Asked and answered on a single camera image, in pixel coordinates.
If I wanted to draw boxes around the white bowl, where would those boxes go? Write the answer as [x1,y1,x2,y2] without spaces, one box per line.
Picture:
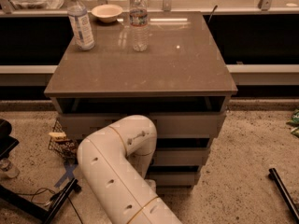
[92,4,122,23]

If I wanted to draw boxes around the green snack bag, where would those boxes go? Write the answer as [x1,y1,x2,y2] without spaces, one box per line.
[287,109,299,138]

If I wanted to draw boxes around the black cable on floor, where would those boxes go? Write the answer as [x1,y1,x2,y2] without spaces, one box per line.
[15,188,84,224]

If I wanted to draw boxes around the blue tape cross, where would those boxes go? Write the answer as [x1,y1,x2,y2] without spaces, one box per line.
[54,161,78,188]

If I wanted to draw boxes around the clear water bottle centre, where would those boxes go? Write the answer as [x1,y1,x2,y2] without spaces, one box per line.
[129,0,149,51]

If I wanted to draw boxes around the snack packet in basket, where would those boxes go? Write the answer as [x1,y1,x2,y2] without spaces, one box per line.
[49,132,70,143]

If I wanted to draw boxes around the black stand leg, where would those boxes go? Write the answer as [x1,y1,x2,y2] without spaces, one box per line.
[268,168,299,224]
[0,178,81,224]

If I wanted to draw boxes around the black stand leg right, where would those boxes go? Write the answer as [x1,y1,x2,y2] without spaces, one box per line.
[268,168,299,224]

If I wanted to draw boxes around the grey top drawer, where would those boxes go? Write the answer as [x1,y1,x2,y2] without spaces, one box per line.
[58,112,226,139]

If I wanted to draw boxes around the grey drawer cabinet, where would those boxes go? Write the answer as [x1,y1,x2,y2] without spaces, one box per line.
[45,11,237,174]

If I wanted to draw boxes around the black stand leg left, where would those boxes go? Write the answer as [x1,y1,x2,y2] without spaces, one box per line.
[0,178,81,224]

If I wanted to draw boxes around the grey bottom drawer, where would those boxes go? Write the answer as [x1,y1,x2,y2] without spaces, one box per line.
[146,172,200,187]

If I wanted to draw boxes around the black wire basket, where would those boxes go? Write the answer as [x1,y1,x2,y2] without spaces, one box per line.
[48,120,78,160]

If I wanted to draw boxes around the labelled water bottle left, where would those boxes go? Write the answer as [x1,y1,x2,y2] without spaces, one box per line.
[67,0,95,50]

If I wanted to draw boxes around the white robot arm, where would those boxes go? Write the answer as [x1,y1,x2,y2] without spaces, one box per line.
[78,115,182,224]

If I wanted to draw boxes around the small bottle on floor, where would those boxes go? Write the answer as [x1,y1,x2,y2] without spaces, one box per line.
[0,159,20,178]

